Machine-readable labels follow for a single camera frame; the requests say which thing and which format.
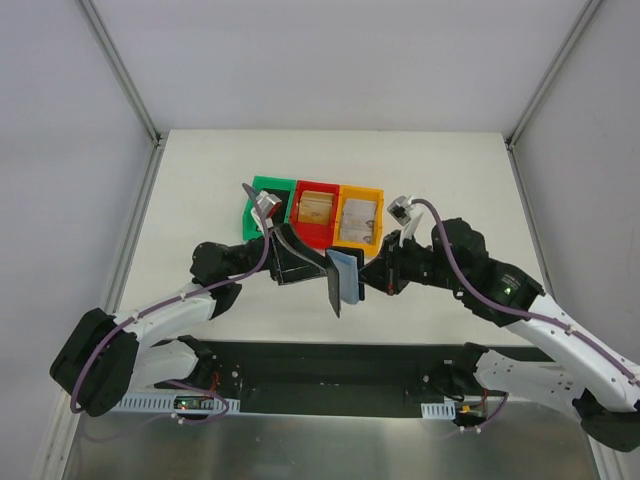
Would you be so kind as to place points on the right aluminium frame post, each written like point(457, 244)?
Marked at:
point(571, 40)

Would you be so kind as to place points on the red plastic bin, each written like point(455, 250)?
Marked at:
point(315, 236)

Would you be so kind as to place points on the gold cards stack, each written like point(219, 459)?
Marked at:
point(315, 207)

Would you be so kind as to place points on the yellow plastic bin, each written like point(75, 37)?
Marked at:
point(376, 195)

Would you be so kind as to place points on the left white cable duct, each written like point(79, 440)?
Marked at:
point(173, 403)

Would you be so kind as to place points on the white cable duct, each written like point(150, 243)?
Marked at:
point(439, 411)
point(173, 403)

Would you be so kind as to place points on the black card holder wallet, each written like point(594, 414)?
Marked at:
point(344, 284)

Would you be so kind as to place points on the silver VIP cards stack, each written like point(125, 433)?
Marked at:
point(357, 221)

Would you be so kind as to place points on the left aluminium frame post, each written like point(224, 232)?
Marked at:
point(107, 45)

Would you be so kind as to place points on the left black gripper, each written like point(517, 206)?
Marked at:
point(279, 255)

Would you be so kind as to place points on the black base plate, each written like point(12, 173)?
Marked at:
point(348, 380)

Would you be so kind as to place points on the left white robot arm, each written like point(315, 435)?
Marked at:
point(107, 355)

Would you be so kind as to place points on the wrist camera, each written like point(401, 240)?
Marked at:
point(407, 215)
point(264, 207)

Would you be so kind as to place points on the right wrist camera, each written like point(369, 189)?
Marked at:
point(407, 215)

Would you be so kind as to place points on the aluminium frame post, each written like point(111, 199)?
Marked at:
point(571, 40)
point(107, 45)

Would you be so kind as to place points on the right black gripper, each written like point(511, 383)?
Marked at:
point(391, 262)

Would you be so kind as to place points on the right white cable duct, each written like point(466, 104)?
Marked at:
point(439, 411)

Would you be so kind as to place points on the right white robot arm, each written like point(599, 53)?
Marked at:
point(589, 382)

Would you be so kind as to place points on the green plastic bin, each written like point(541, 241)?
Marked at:
point(249, 227)

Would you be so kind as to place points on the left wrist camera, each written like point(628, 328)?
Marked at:
point(264, 207)

